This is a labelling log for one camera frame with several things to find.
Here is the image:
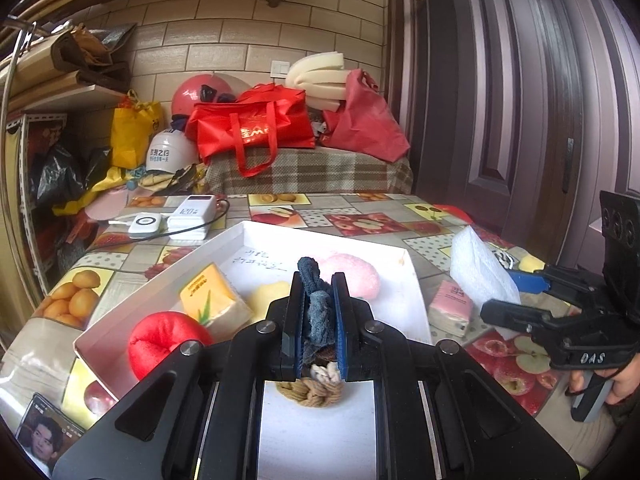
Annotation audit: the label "white helmet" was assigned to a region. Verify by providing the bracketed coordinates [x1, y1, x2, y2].
[146, 129, 201, 173]

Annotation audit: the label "white foam sheets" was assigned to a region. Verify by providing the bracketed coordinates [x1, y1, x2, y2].
[285, 52, 351, 111]

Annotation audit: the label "black plastic bag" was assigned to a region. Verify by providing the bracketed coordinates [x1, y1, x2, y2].
[30, 145, 111, 206]

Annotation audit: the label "yellow bag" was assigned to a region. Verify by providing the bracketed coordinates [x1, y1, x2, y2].
[110, 89, 163, 170]

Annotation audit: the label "black cable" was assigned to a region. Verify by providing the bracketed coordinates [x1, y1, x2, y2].
[165, 199, 231, 241]

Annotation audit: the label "knotted rope toy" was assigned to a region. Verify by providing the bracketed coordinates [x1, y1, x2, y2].
[275, 256, 346, 408]

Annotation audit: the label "brown door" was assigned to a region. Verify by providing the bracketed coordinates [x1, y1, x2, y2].
[400, 0, 640, 271]

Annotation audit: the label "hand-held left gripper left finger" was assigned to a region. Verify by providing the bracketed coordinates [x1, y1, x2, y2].
[52, 271, 307, 480]

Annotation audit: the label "red tote bag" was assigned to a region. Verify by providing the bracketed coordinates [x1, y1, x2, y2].
[187, 82, 318, 178]

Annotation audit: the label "pink helmet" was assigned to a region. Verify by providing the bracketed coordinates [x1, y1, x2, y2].
[172, 72, 251, 121]

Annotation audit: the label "red plush apple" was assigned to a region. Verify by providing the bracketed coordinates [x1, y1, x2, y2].
[127, 310, 213, 381]

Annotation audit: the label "person's right hand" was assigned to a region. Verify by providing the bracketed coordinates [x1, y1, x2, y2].
[606, 354, 640, 406]

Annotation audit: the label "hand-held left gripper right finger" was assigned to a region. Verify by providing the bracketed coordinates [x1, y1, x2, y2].
[331, 272, 581, 480]

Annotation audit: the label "white foam block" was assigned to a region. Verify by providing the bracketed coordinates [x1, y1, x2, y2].
[449, 225, 521, 318]

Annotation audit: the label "white power bank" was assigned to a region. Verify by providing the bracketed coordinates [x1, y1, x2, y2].
[167, 195, 221, 240]

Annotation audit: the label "pink plush toy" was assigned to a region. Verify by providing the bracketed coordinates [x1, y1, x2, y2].
[312, 252, 381, 301]

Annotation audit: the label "metal rack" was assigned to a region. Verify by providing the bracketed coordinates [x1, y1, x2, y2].
[0, 20, 71, 311]

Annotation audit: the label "small white charger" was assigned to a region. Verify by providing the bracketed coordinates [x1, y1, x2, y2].
[127, 212, 166, 238]

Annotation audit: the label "red fabric bag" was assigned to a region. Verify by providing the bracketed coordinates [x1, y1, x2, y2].
[322, 69, 411, 163]

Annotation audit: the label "plaid blanket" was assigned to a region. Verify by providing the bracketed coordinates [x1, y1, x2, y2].
[205, 147, 415, 196]

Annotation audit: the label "pink tissue packet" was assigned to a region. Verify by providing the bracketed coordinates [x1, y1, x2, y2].
[427, 280, 473, 336]

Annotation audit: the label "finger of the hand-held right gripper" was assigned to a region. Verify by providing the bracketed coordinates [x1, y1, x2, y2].
[505, 264, 606, 306]
[481, 299, 568, 346]

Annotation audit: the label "smartphone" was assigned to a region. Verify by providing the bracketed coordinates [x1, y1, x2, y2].
[15, 392, 86, 478]

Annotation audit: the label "white cardboard box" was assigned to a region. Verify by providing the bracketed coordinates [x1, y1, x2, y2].
[74, 220, 433, 480]

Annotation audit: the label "yellow tissue packet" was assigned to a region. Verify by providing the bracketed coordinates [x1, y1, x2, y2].
[180, 262, 253, 338]

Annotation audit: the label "pink round disc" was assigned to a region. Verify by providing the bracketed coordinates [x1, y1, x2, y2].
[84, 189, 146, 222]

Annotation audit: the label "yellow hexagonal sponge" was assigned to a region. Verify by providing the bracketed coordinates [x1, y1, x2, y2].
[247, 280, 291, 323]

